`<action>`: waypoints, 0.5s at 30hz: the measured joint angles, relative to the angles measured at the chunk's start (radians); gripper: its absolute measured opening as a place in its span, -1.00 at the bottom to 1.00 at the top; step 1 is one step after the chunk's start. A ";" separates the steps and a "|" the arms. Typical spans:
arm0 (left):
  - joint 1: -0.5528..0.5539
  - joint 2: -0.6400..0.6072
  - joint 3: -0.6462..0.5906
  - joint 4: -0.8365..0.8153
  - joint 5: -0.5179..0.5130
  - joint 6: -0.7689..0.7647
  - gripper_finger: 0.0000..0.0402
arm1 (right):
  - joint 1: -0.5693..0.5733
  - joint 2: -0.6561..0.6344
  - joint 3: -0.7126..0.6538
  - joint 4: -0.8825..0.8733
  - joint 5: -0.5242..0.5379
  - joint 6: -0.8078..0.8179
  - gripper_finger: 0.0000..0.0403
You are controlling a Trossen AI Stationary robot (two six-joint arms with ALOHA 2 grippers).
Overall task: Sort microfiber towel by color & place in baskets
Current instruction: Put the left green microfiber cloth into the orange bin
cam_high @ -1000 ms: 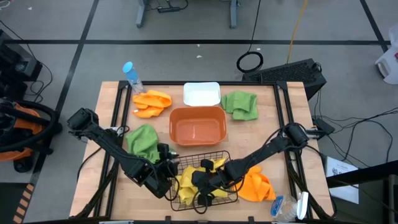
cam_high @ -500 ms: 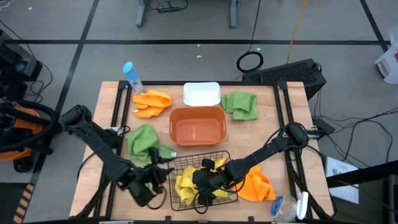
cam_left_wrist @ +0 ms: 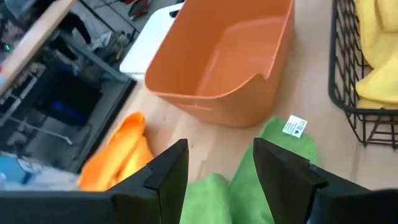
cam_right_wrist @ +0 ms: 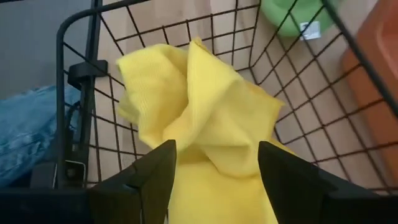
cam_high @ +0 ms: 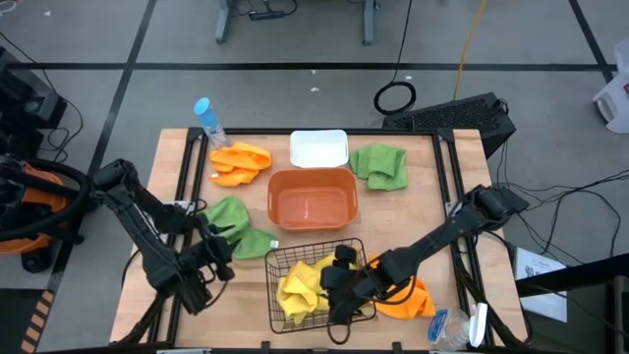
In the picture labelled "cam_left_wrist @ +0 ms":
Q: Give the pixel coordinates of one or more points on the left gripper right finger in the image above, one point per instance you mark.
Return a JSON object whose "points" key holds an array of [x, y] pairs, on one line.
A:
{"points": [[286, 186]]}

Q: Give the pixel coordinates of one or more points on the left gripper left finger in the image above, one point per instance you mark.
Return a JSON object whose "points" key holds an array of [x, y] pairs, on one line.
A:
{"points": [[161, 186]]}

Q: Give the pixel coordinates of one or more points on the green microfiber towel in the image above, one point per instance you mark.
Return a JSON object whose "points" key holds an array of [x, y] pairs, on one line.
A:
{"points": [[245, 193]]}

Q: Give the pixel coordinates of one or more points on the orange microfiber towel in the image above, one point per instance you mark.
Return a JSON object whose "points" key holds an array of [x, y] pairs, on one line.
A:
{"points": [[118, 155]]}

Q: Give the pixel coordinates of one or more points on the yellow microfiber towel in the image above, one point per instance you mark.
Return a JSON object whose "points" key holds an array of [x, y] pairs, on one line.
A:
{"points": [[379, 31], [379, 87]]}

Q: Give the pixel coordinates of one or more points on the black box with blue lights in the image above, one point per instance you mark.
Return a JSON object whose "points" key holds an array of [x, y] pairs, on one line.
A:
{"points": [[68, 102]]}

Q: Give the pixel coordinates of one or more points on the orange plastic bin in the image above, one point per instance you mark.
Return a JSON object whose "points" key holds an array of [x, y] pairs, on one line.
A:
{"points": [[217, 62]]}

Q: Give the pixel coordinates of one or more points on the white plastic bin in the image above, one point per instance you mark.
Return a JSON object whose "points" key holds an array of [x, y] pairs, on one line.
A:
{"points": [[146, 46]]}

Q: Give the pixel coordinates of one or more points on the red black tool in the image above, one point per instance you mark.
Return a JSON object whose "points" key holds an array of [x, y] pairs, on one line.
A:
{"points": [[140, 7]]}

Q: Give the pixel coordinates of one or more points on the desk with grey legs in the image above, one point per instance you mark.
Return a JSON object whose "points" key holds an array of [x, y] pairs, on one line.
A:
{"points": [[31, 40]]}

